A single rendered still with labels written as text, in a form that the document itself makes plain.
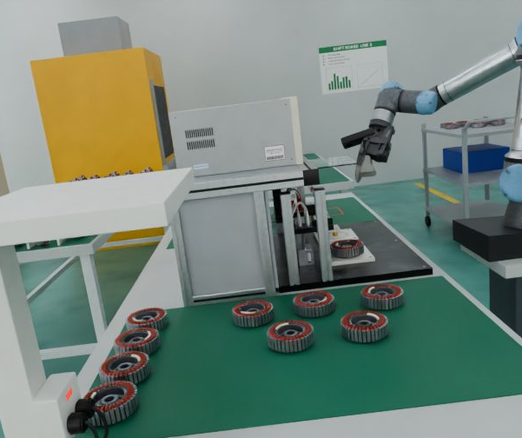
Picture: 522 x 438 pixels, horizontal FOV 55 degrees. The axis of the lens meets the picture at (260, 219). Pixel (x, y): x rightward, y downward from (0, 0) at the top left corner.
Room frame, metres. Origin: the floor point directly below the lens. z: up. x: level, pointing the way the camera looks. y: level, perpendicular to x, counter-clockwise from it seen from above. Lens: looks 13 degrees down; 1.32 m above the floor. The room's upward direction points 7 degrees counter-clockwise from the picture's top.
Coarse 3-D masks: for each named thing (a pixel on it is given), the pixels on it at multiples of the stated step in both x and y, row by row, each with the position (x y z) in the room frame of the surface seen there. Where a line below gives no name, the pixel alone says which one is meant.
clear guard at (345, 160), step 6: (336, 156) 2.03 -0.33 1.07; (342, 156) 2.00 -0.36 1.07; (348, 156) 1.98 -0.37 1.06; (312, 162) 1.96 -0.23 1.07; (318, 162) 1.94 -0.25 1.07; (324, 162) 1.92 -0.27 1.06; (330, 162) 1.89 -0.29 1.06; (336, 162) 1.87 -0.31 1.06; (342, 162) 1.85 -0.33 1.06; (348, 162) 1.83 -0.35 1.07; (354, 162) 1.82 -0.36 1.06; (318, 168) 1.79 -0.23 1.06
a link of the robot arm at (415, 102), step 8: (400, 96) 1.69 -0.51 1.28; (408, 96) 1.68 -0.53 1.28; (416, 96) 1.66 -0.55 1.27; (424, 96) 1.65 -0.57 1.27; (432, 96) 1.64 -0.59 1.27; (400, 104) 1.69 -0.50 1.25; (408, 104) 1.67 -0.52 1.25; (416, 104) 1.65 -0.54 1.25; (424, 104) 1.64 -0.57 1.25; (432, 104) 1.64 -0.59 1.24; (400, 112) 1.72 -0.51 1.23; (408, 112) 1.69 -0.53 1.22; (416, 112) 1.67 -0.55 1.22; (424, 112) 1.66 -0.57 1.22; (432, 112) 1.65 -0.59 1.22
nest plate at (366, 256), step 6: (330, 252) 1.67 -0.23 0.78; (366, 252) 1.62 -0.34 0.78; (336, 258) 1.60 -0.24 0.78; (342, 258) 1.59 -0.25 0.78; (348, 258) 1.58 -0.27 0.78; (354, 258) 1.58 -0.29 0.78; (360, 258) 1.57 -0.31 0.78; (366, 258) 1.56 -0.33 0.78; (372, 258) 1.56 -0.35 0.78; (336, 264) 1.56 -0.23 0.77; (342, 264) 1.56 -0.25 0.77
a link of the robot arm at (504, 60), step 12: (504, 48) 1.64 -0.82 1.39; (516, 48) 1.60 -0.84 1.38; (480, 60) 1.69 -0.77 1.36; (492, 60) 1.64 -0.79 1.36; (504, 60) 1.62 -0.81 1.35; (468, 72) 1.69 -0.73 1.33; (480, 72) 1.66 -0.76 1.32; (492, 72) 1.65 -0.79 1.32; (504, 72) 1.64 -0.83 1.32; (444, 84) 1.73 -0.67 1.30; (456, 84) 1.70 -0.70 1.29; (468, 84) 1.69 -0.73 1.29; (480, 84) 1.68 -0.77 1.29; (444, 96) 1.73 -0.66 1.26; (456, 96) 1.72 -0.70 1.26
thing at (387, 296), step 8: (368, 288) 1.30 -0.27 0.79; (376, 288) 1.30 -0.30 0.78; (384, 288) 1.30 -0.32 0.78; (392, 288) 1.29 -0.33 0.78; (400, 288) 1.28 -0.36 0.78; (368, 296) 1.25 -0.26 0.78; (376, 296) 1.23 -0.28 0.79; (384, 296) 1.23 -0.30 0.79; (392, 296) 1.23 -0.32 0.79; (400, 296) 1.23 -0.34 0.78; (368, 304) 1.24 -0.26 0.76; (376, 304) 1.23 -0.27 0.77; (384, 304) 1.22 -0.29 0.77; (392, 304) 1.22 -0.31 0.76; (400, 304) 1.23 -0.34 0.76
